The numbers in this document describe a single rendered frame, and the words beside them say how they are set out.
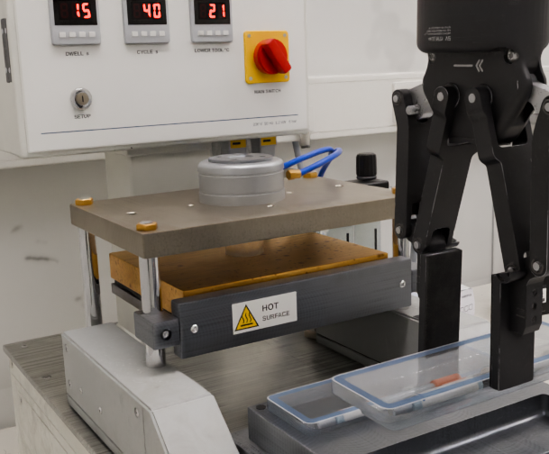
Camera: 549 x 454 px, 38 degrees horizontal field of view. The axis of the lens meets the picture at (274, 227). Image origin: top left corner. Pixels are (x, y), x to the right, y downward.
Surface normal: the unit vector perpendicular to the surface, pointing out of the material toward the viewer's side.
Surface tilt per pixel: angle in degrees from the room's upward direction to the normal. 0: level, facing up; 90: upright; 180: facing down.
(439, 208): 107
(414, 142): 93
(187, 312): 90
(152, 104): 90
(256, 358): 0
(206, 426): 40
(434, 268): 92
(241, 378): 0
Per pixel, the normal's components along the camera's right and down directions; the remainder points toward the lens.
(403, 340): -0.86, 0.13
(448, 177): 0.51, 0.43
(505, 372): 0.52, 0.15
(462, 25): -0.54, 0.19
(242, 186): 0.00, 0.20
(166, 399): -0.04, -0.98
